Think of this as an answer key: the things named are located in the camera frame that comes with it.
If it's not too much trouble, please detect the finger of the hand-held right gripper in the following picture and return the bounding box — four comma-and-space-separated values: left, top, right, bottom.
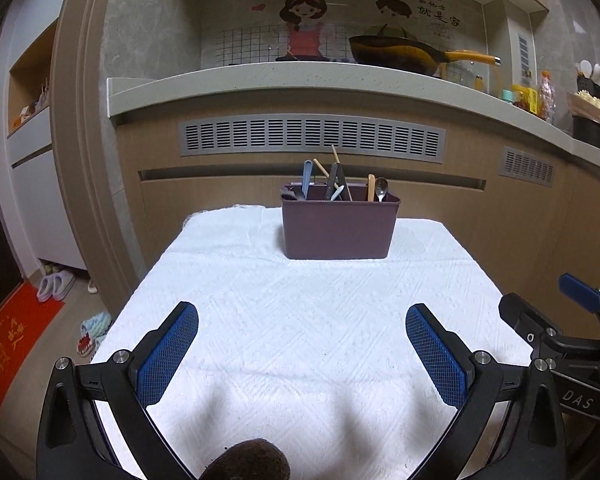
499, 292, 562, 349
559, 273, 600, 321

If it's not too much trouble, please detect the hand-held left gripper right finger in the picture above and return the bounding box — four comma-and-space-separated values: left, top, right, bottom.
405, 303, 566, 480

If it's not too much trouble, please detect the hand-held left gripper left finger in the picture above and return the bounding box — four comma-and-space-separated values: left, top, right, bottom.
36, 301, 201, 480

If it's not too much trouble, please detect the dark purple utensil holder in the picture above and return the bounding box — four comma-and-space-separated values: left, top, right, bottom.
280, 182, 402, 261

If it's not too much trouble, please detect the grey slipper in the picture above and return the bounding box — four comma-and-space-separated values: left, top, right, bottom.
54, 270, 76, 297
36, 272, 58, 302

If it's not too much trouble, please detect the dark brown fuzzy object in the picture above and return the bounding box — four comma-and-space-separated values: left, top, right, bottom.
200, 438, 292, 480

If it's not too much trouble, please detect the small grey vent grille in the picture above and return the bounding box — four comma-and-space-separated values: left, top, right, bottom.
498, 145, 556, 188

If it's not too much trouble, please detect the white textured tablecloth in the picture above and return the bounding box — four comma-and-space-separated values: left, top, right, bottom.
87, 205, 536, 480

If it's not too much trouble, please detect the black pot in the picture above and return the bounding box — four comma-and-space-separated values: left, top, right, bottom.
571, 115, 600, 152

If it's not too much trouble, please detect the red floor mat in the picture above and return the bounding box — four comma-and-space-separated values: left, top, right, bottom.
0, 282, 66, 411

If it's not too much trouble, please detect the light wood base cabinet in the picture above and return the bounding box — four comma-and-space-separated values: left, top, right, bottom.
115, 105, 600, 311

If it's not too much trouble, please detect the tray of white snacks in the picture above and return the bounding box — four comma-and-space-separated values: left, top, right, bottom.
567, 90, 600, 121

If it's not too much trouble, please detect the plastic bottle with orange cap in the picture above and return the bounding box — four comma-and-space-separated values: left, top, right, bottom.
538, 71, 556, 123

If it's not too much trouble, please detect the yellow food package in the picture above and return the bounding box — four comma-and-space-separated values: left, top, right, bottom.
512, 84, 540, 113

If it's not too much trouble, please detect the black holder with white spoons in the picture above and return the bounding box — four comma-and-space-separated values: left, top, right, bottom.
575, 60, 600, 103

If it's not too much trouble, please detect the white tall cabinet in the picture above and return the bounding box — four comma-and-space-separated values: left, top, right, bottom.
0, 0, 88, 273

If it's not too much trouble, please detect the long grey vent grille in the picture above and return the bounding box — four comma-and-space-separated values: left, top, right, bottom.
177, 115, 447, 163

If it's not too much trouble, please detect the grey speckled kitchen counter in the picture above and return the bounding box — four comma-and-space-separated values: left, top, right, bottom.
106, 61, 600, 178

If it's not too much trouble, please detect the white wall unit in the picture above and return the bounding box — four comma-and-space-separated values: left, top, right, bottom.
502, 12, 536, 88

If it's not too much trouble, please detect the black wok with yellow handle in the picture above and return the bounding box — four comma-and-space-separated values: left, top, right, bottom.
349, 35, 502, 77

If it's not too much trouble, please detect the cartoon boy wall sticker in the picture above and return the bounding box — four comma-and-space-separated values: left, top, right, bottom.
367, 0, 416, 41

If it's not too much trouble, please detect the cartoon girl wall sticker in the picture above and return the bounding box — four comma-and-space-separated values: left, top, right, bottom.
279, 0, 328, 58

